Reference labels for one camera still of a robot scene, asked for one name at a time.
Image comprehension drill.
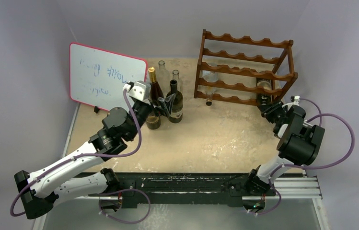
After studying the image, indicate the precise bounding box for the dark gold-capped wine bottle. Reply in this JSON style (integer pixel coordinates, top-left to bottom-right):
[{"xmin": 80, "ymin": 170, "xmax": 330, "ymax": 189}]
[{"xmin": 148, "ymin": 67, "xmax": 163, "ymax": 102}]

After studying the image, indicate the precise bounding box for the clear slim glass bottle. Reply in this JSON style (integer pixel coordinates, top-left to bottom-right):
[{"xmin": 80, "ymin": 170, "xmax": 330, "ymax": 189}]
[{"xmin": 156, "ymin": 60, "xmax": 170, "ymax": 95}]

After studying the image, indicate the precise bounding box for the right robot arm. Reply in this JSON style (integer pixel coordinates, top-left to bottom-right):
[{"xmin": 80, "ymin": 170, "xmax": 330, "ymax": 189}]
[{"xmin": 245, "ymin": 102, "xmax": 325, "ymax": 195}]

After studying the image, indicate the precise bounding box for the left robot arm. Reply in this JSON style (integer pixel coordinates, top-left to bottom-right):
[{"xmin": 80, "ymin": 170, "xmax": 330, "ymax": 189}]
[{"xmin": 10, "ymin": 91, "xmax": 176, "ymax": 219}]

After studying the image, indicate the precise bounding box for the brown wooden wine rack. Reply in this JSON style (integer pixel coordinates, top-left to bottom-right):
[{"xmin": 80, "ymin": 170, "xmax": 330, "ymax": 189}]
[{"xmin": 193, "ymin": 29, "xmax": 298, "ymax": 106}]

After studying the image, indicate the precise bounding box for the clear labelled bottle in rack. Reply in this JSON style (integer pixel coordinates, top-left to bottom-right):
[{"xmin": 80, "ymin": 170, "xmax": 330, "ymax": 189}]
[{"xmin": 202, "ymin": 70, "xmax": 219, "ymax": 106}]

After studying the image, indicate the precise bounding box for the red framed whiteboard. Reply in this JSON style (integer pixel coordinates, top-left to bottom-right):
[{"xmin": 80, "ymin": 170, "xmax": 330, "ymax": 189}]
[{"xmin": 69, "ymin": 43, "xmax": 148, "ymax": 111}]

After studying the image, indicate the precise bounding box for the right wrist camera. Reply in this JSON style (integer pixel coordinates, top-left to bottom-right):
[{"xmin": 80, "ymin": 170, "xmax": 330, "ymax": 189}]
[{"xmin": 282, "ymin": 95, "xmax": 301, "ymax": 107}]

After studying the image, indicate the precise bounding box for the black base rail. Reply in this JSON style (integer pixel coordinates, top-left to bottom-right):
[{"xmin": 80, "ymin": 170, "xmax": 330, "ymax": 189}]
[{"xmin": 74, "ymin": 172, "xmax": 277, "ymax": 209}]

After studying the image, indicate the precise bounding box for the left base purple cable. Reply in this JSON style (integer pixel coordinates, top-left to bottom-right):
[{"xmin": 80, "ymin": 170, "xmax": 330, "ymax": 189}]
[{"xmin": 98, "ymin": 187, "xmax": 152, "ymax": 224}]

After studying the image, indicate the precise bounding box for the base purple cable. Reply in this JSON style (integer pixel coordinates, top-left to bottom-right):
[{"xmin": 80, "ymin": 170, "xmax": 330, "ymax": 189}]
[
  {"xmin": 98, "ymin": 187, "xmax": 152, "ymax": 224},
  {"xmin": 246, "ymin": 184, "xmax": 282, "ymax": 217}
]

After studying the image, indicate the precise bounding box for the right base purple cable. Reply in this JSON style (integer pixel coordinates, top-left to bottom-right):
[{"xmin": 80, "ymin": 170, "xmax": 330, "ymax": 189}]
[{"xmin": 246, "ymin": 184, "xmax": 282, "ymax": 217}]

